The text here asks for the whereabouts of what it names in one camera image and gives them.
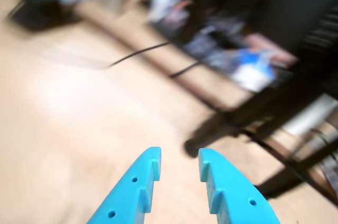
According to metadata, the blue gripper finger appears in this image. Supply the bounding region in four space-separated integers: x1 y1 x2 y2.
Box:
86 146 162 224
198 147 282 224

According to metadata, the blue white package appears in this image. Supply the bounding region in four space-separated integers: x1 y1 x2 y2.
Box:
232 48 278 92

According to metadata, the black cable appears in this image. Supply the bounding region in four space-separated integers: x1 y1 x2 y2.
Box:
168 61 200 79
108 41 171 69

